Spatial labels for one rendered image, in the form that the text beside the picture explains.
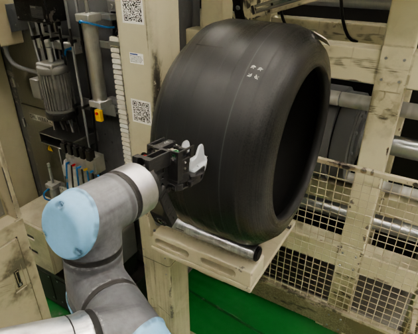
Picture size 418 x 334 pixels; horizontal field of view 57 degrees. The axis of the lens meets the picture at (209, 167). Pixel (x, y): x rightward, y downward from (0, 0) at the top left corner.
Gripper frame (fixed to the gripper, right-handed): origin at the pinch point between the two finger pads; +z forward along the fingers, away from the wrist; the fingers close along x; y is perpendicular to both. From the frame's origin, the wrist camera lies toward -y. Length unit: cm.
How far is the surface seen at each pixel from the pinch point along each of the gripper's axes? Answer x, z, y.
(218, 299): 33, 80, -117
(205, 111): 1.7, 3.6, 10.0
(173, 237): 19.1, 17.4, -36.7
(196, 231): 11.2, 18.1, -31.8
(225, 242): 1.5, 18.2, -31.7
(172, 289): 29, 31, -72
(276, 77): -10.1, 12.1, 17.8
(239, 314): 19, 77, -117
